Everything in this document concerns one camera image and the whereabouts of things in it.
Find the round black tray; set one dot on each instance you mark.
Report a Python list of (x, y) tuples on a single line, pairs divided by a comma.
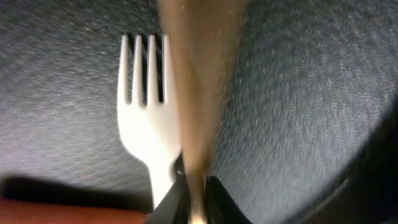
[(310, 128)]

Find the orange carrot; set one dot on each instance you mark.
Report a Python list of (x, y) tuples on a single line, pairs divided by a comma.
[(14, 211)]

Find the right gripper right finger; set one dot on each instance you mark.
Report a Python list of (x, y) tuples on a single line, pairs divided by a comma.
[(220, 207)]

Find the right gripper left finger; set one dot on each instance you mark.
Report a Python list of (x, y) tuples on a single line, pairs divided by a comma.
[(175, 206)]

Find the white plastic fork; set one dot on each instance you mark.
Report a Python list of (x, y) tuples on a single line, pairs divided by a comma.
[(148, 127)]

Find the wooden chopstick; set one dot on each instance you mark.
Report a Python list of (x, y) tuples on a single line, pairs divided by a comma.
[(204, 38)]

